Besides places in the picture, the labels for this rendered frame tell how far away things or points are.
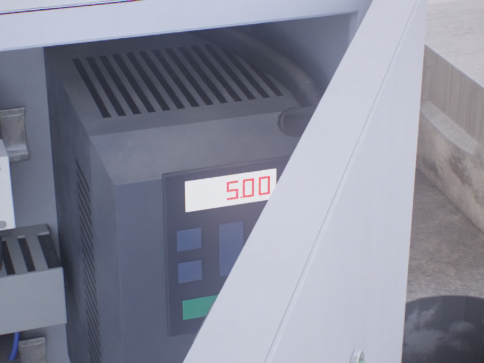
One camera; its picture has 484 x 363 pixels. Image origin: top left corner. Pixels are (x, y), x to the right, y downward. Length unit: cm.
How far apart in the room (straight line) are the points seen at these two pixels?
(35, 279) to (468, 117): 230
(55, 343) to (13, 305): 10
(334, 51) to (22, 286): 24
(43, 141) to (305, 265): 45
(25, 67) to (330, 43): 20
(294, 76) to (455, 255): 222
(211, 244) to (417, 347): 160
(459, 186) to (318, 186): 263
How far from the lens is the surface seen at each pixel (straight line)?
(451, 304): 219
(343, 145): 40
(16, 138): 75
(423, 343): 220
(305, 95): 63
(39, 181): 77
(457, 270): 279
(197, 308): 63
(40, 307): 74
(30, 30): 54
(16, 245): 76
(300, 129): 56
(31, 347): 83
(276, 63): 66
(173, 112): 63
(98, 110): 64
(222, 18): 56
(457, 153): 297
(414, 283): 272
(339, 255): 38
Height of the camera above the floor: 142
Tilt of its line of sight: 27 degrees down
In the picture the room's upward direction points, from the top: straight up
